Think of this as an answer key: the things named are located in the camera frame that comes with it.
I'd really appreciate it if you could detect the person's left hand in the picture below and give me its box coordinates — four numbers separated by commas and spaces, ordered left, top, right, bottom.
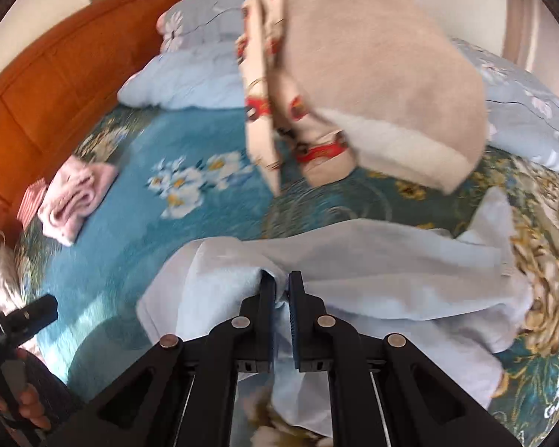
0, 383, 51, 431

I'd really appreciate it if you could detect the beige fuzzy sweater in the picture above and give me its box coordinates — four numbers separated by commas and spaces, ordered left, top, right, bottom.
281, 0, 489, 194

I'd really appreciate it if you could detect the teal floral bed blanket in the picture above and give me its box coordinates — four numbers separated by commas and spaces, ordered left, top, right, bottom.
16, 107, 559, 446

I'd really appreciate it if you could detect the orange wooden headboard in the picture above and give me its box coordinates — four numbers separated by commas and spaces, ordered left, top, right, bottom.
0, 0, 180, 245

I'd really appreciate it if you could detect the light blue sweatshirt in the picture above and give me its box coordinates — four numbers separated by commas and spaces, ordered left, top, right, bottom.
137, 188, 532, 436

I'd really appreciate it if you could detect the pink folded towel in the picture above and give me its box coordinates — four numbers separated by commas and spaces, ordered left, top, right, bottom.
38, 155, 118, 247

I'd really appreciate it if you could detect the cream car print garment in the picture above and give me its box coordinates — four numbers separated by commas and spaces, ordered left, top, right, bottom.
235, 0, 356, 196

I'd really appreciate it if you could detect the light blue floral pillow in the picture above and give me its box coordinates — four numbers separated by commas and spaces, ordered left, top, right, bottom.
156, 0, 245, 54

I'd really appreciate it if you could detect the red checked cloth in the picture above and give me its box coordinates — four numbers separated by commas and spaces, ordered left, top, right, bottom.
17, 178, 48, 230

